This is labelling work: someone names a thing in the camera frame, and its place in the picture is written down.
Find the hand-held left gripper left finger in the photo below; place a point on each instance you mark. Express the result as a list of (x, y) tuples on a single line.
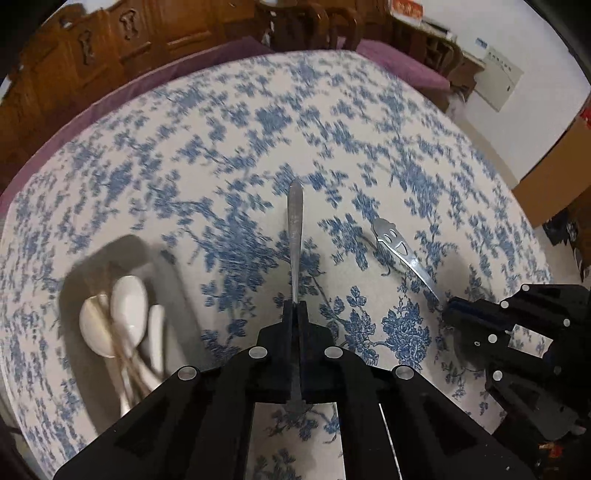
[(289, 350)]

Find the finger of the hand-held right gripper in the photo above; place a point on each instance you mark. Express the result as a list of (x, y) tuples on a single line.
[(475, 337), (466, 308)]

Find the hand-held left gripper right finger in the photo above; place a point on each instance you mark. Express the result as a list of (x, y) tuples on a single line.
[(304, 350)]

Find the white spoon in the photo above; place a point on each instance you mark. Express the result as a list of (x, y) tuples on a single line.
[(130, 304), (94, 325), (156, 337)]

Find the brown wooden chopstick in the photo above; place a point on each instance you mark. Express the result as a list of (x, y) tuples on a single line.
[(99, 311), (115, 350)]

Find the grey utensil holder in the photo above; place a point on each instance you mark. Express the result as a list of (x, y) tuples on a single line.
[(134, 251)]

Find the cardboard box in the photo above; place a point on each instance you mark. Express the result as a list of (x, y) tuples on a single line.
[(554, 175)]

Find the blue floral tablecloth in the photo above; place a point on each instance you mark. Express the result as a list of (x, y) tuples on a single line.
[(231, 138)]

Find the carved wooden chair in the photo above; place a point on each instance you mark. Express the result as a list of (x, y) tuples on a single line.
[(429, 55), (55, 83), (184, 27)]

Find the red printed box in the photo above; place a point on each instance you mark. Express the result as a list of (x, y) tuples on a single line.
[(406, 8)]

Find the dark wooden chair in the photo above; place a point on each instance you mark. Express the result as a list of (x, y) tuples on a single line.
[(304, 23)]

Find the white wall electrical box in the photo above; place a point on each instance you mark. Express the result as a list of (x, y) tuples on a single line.
[(496, 74)]

